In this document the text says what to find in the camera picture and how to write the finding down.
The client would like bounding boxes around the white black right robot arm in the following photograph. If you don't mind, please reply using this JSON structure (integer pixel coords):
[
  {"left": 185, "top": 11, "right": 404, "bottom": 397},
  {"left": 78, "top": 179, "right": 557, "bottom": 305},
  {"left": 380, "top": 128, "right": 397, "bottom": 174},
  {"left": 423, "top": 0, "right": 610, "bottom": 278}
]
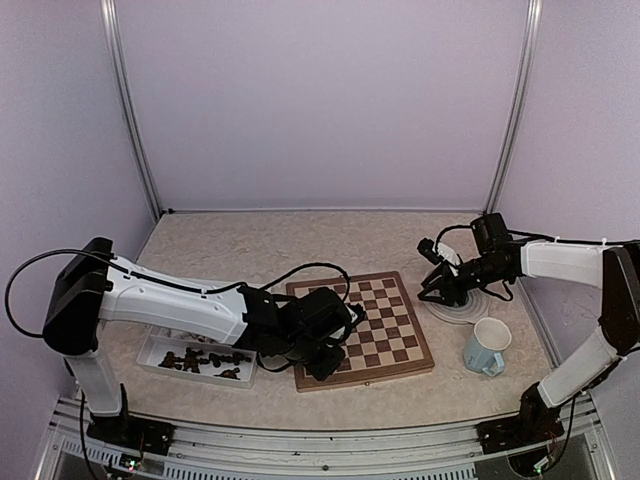
[{"left": 417, "top": 212, "right": 639, "bottom": 453}]

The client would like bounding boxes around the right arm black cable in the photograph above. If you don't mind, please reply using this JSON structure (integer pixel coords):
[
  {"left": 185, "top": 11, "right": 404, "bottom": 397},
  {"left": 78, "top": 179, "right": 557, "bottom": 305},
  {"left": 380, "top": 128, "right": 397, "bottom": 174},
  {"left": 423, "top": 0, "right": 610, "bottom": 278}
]
[{"left": 507, "top": 228, "right": 640, "bottom": 247}]

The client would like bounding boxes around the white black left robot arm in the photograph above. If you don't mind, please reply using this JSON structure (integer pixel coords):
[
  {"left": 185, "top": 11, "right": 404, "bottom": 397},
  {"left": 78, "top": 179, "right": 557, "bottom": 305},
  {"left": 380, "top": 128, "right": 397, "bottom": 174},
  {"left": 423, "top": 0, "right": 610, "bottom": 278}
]
[{"left": 42, "top": 237, "right": 365, "bottom": 445}]

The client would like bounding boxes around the front aluminium rail base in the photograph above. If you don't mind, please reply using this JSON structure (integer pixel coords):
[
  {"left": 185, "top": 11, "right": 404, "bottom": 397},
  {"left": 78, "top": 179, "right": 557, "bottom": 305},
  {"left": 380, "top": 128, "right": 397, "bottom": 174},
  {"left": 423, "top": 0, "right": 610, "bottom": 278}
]
[{"left": 28, "top": 396, "right": 618, "bottom": 479}]

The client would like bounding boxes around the left aluminium frame post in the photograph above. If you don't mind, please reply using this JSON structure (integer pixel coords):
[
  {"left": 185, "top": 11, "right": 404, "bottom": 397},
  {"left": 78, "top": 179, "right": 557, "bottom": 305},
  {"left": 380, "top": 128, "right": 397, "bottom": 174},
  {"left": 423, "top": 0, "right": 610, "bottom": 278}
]
[{"left": 100, "top": 0, "right": 163, "bottom": 222}]

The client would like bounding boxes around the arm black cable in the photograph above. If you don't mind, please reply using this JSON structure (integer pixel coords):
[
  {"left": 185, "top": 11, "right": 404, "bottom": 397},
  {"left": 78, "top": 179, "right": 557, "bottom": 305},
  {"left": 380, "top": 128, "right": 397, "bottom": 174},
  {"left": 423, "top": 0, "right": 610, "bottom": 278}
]
[
  {"left": 4, "top": 248, "right": 114, "bottom": 339},
  {"left": 507, "top": 228, "right": 640, "bottom": 247}
]

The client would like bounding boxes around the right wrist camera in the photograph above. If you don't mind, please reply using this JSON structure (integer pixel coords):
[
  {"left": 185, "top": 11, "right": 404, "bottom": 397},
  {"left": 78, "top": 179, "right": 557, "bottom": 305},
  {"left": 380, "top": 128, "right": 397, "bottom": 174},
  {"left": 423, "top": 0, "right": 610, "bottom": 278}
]
[{"left": 417, "top": 238, "right": 461, "bottom": 267}]

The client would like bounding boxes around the dark chess pieces pile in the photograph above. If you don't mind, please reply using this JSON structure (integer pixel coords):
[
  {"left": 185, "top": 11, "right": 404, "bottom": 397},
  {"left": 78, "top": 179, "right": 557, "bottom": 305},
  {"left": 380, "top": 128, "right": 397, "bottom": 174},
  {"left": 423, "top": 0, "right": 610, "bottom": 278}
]
[{"left": 158, "top": 347, "right": 252, "bottom": 380}]

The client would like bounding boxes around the white plastic divided tray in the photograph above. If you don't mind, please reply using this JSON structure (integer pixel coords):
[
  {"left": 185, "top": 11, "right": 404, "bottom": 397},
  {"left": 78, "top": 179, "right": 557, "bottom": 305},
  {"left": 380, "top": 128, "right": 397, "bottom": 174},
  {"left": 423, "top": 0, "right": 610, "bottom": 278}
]
[{"left": 136, "top": 327, "right": 257, "bottom": 389}]

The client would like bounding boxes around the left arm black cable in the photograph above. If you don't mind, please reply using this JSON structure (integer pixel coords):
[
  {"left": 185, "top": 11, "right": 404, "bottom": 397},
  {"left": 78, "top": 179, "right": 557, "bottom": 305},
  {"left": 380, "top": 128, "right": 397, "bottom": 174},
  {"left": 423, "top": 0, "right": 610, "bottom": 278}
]
[{"left": 4, "top": 248, "right": 114, "bottom": 339}]

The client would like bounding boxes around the rear aluminium frame rail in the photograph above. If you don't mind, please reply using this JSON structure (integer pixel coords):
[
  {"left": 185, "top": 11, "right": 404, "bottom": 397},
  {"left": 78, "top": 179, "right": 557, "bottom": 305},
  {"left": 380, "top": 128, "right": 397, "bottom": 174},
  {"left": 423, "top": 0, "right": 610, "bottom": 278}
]
[{"left": 160, "top": 206, "right": 485, "bottom": 217}]

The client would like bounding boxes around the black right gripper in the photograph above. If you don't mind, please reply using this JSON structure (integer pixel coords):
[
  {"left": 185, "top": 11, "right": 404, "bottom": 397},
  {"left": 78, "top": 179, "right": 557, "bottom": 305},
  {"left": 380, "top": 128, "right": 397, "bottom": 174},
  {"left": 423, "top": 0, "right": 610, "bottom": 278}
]
[{"left": 419, "top": 254, "right": 509, "bottom": 306}]

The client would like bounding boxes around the blue spiral ceramic plate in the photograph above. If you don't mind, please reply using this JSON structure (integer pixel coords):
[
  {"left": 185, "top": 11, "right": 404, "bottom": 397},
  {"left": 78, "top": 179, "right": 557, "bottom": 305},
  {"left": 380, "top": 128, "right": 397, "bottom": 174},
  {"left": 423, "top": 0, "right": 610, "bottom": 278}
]
[{"left": 427, "top": 290, "right": 491, "bottom": 325}]

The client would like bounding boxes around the aluminium frame post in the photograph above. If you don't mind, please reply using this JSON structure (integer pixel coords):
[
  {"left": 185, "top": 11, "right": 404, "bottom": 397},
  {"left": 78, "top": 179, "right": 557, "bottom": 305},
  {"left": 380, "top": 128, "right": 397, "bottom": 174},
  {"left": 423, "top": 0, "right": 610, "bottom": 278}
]
[
  {"left": 483, "top": 0, "right": 543, "bottom": 213},
  {"left": 100, "top": 0, "right": 163, "bottom": 222}
]

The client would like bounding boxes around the right aluminium frame post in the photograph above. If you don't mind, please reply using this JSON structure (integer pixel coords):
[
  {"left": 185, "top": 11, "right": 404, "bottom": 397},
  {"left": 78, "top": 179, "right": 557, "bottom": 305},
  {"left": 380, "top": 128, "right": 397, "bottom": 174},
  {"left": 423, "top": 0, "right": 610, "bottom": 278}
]
[{"left": 483, "top": 0, "right": 543, "bottom": 213}]

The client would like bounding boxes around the light blue ceramic mug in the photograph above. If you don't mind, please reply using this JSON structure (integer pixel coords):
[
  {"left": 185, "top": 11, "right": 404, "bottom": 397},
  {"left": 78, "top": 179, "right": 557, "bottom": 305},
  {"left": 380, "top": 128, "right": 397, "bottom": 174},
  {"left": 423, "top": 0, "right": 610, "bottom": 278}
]
[{"left": 463, "top": 317, "right": 512, "bottom": 377}]

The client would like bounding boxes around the wooden chess board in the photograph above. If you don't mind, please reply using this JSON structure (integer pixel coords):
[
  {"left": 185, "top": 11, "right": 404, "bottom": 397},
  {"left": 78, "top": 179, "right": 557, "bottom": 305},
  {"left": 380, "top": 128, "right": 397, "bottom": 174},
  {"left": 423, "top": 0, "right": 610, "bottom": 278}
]
[{"left": 286, "top": 271, "right": 435, "bottom": 393}]

